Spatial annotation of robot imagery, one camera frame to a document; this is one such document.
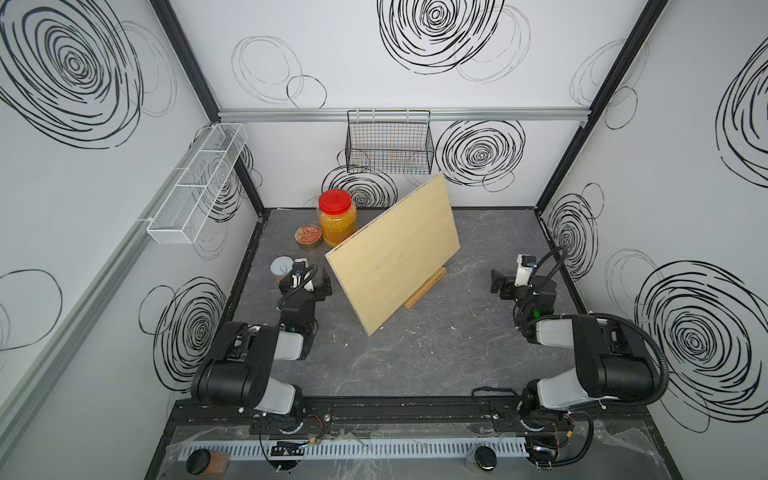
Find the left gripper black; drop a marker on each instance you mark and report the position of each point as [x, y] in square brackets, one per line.
[318, 293]

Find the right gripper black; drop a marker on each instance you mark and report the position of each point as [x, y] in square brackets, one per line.
[508, 285]

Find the small wooden easel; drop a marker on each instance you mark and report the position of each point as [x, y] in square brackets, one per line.
[424, 288]

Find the light plywood canvas board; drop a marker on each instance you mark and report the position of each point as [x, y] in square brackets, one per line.
[391, 257]

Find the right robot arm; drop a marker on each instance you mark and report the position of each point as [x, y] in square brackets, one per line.
[616, 362]

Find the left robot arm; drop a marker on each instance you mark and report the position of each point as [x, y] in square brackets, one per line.
[237, 370]

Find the small white-lidded cup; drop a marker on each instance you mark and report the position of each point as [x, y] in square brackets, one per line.
[281, 267]

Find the round red-topped tin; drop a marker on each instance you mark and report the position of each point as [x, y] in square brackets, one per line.
[309, 237]

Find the red-lidded jar of yellow snacks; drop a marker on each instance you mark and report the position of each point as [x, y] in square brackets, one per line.
[337, 215]

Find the black round knob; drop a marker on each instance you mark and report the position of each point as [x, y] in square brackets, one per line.
[484, 458]

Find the black knob on brown block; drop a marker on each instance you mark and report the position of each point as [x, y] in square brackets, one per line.
[209, 463]

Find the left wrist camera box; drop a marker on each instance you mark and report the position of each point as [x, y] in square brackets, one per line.
[302, 275]

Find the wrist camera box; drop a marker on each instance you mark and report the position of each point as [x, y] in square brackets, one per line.
[526, 265]
[302, 275]

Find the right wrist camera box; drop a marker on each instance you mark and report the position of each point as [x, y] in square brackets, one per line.
[526, 265]

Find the black wire wall basket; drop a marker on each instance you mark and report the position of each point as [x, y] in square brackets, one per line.
[395, 141]

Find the white slotted cable duct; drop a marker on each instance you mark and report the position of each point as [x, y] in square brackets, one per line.
[354, 449]

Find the white mesh wall shelf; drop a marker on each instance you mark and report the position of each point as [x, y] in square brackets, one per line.
[202, 178]

